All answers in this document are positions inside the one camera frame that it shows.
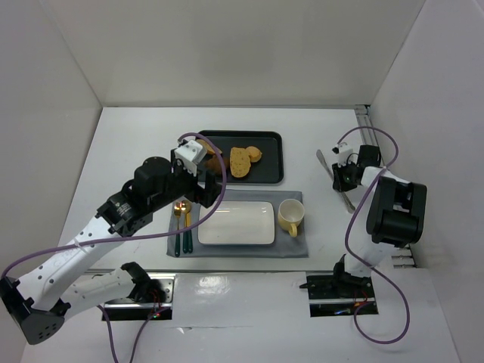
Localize metal tongs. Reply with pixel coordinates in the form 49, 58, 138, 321
315, 149, 355, 214

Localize crusty bread slice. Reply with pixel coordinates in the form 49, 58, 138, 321
196, 138, 222, 155

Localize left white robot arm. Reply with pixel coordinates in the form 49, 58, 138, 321
1, 157, 226, 345

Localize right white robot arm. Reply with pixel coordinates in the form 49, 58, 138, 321
331, 142, 427, 298

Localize round brown bread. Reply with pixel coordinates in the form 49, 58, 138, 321
204, 154, 229, 176

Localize seeded bread slice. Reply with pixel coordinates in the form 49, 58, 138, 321
230, 147, 251, 178

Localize small orange bread roll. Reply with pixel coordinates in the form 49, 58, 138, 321
245, 146, 262, 163

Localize white rectangular plate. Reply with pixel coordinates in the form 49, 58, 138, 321
197, 201, 275, 246

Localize black baking tray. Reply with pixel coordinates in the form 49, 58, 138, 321
199, 130, 284, 185

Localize yellow mug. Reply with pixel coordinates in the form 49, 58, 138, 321
278, 199, 305, 237

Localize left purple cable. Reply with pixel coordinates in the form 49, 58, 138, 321
0, 130, 228, 363

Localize purple cable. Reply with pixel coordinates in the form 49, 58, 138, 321
0, 130, 228, 363
336, 126, 411, 344

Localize gold fork green handle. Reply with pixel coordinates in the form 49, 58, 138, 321
174, 201, 182, 257

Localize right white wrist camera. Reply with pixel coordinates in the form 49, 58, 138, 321
332, 142, 356, 167

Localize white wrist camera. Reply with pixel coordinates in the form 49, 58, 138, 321
332, 142, 356, 167
174, 140, 207, 176

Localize gold spoon green handle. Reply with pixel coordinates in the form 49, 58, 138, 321
181, 200, 194, 253

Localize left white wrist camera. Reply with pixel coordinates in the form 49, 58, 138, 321
174, 140, 207, 176

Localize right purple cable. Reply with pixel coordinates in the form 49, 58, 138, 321
336, 126, 411, 344

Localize aluminium rail frame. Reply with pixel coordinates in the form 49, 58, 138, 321
354, 104, 420, 268

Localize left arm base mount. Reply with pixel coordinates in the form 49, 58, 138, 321
104, 262, 175, 321

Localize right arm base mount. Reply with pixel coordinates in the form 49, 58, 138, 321
299, 258, 378, 318

